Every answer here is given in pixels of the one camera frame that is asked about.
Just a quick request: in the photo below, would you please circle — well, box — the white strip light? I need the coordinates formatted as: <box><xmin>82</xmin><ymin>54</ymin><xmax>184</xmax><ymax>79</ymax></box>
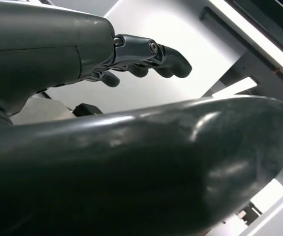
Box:
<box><xmin>211</xmin><ymin>76</ymin><xmax>259</xmax><ymax>99</ymax></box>

